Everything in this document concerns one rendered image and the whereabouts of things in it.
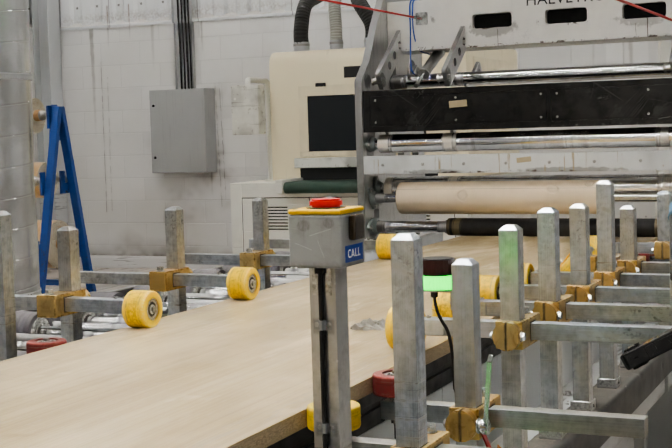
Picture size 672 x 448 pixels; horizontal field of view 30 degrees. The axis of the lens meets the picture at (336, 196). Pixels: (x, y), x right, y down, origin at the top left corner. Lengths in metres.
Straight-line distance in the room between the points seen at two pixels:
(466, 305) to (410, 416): 0.28
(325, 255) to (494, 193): 3.19
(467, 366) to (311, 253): 0.58
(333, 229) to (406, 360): 0.35
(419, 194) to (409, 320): 3.01
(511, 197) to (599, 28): 0.73
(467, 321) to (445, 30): 3.10
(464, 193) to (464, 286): 2.71
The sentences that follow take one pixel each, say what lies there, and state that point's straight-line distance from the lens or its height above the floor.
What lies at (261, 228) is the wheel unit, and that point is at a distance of 3.66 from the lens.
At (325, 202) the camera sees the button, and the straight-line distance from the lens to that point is 1.50.
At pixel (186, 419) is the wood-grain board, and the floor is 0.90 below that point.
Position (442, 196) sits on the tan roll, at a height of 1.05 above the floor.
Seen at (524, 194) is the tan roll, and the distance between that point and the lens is 4.62.
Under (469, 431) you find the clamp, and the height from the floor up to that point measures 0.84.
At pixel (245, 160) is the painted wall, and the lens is 12.03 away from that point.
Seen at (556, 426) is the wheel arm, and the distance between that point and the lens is 2.03.
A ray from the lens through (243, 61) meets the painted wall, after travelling 12.04.
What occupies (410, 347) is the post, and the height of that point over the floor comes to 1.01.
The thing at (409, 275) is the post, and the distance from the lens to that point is 1.75.
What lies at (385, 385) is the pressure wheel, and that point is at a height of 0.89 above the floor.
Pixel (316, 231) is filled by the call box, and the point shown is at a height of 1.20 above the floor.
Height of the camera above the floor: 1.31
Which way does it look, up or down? 3 degrees down
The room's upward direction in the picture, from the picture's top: 2 degrees counter-clockwise
